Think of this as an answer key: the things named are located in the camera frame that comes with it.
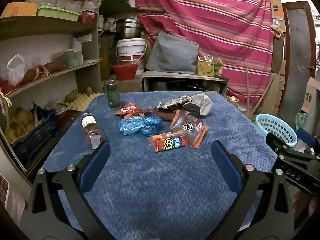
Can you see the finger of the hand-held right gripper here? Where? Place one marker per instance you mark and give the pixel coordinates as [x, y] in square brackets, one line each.
[275, 142]
[306, 137]

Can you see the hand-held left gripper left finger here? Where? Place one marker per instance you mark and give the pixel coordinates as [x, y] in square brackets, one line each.
[96, 165]

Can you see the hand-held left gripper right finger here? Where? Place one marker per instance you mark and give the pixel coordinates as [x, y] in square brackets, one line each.
[225, 165]

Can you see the light blue plastic basket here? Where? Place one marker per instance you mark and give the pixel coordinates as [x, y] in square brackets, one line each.
[277, 130]

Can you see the clear red-trimmed snack wrapper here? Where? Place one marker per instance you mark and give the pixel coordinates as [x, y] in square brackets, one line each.
[187, 126]

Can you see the blue plastic bag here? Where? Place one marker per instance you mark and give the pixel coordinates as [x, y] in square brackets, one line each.
[135, 125]

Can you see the orange snack packet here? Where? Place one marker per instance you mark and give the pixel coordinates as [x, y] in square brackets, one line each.
[167, 142]

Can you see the red snack packet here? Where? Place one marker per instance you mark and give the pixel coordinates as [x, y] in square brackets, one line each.
[127, 109]

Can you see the black round tin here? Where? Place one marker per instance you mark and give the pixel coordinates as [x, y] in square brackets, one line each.
[192, 108]

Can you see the grey paper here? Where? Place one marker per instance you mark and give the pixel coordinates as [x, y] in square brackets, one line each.
[205, 102]

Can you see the black snack packet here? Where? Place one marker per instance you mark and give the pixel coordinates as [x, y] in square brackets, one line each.
[172, 103]

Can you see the green plastic bag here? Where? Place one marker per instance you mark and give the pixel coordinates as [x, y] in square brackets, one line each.
[301, 121]

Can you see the clear spice bottle white label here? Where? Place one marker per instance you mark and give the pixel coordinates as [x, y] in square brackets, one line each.
[91, 130]

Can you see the labelled cardboard box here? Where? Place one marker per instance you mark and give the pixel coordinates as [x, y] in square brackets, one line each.
[311, 97]

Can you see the stack of cardboard sheets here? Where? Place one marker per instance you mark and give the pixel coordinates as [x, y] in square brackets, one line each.
[275, 90]

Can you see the yellow cooking oil bottle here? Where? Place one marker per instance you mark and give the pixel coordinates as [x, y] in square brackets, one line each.
[234, 99]

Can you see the blue fleece blanket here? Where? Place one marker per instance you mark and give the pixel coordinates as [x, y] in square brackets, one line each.
[155, 180]

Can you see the yellow egg tray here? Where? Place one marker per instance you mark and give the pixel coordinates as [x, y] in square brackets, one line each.
[82, 102]

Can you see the blue plastic crate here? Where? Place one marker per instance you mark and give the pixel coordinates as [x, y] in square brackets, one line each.
[35, 137]

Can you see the wooden broom stick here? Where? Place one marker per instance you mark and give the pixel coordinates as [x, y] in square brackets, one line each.
[247, 80]

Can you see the green glass jar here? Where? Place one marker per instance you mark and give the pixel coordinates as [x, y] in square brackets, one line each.
[112, 95]

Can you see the net bag of potatoes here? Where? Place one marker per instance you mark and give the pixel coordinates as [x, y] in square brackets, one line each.
[21, 120]

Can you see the green leafy vegetables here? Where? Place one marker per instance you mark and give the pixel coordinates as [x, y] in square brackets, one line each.
[217, 65]

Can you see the red plastic basin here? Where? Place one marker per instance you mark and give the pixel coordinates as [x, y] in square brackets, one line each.
[125, 71]

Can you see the wooden utensil holder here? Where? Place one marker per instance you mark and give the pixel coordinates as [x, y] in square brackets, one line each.
[205, 68]

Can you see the grey low table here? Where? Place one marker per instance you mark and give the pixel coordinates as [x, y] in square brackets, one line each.
[175, 76]

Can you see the sweet potato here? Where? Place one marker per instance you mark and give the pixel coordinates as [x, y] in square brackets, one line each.
[53, 67]
[29, 76]

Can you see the clear plastic container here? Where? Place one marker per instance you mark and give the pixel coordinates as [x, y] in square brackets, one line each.
[73, 58]

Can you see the large amber oil jug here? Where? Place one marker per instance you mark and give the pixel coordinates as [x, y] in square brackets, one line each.
[105, 55]

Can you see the grey cushion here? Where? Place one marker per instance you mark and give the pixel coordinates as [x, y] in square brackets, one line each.
[172, 55]

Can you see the white plastic bucket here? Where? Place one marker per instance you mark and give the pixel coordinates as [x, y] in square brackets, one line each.
[131, 47]

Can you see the white plastic bag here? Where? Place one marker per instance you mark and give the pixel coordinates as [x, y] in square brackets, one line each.
[16, 70]

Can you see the red striped cloth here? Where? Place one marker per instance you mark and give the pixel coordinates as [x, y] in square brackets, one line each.
[212, 25]

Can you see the steel pot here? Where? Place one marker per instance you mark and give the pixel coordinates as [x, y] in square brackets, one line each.
[127, 28]

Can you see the wooden shelf unit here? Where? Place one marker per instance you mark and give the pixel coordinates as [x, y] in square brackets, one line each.
[50, 26]

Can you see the red plastic basket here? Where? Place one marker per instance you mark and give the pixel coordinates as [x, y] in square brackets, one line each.
[87, 17]

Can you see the green plastic tray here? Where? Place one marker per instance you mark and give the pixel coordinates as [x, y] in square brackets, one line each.
[57, 13]

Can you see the yellow cardboard box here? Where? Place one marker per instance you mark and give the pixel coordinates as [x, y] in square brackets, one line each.
[20, 10]

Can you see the grey door with wooden frame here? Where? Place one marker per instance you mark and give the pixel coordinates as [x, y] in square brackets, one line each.
[297, 55]

